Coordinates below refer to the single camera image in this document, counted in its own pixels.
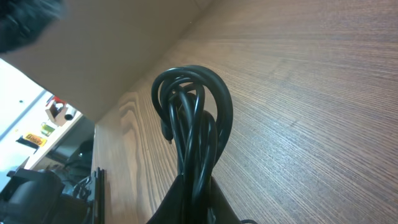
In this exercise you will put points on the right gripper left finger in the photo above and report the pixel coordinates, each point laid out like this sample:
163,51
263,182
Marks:
171,210

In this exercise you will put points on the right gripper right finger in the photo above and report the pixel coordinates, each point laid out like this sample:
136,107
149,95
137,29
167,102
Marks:
219,209

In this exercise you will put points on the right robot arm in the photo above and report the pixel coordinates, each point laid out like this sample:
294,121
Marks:
36,197

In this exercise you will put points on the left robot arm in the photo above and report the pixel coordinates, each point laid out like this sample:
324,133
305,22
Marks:
23,21

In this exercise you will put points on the yellow label sticker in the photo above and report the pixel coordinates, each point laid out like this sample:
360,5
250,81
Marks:
35,139

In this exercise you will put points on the red tape dispenser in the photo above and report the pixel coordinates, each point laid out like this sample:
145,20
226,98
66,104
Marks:
56,109

